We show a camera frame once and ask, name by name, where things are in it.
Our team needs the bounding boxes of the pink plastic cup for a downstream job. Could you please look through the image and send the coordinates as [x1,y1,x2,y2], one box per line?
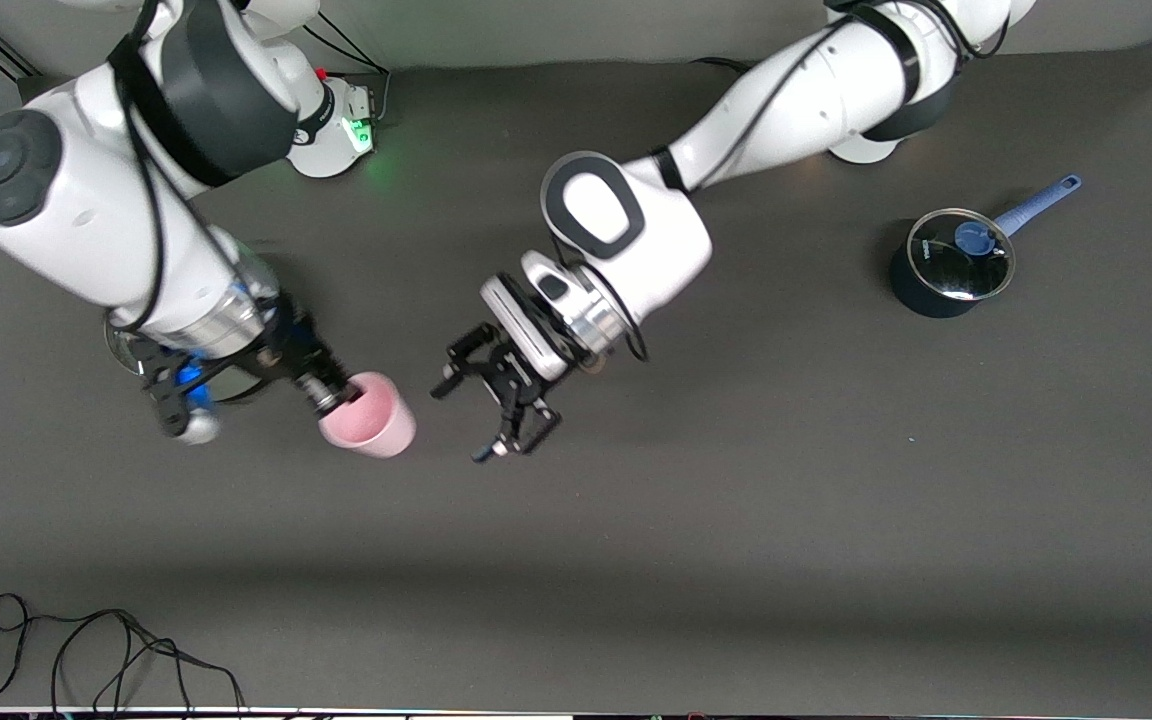
[319,371,418,459]

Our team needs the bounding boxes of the dark grey table mat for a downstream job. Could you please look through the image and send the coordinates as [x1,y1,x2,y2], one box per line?
[0,35,1152,713]

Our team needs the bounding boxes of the glass lid with blue knob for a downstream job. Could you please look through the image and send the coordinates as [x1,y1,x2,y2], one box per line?
[906,208,1017,301]

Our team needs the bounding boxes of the dark saucepan with blue handle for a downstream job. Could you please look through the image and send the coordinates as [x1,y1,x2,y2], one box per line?
[888,175,1084,319]

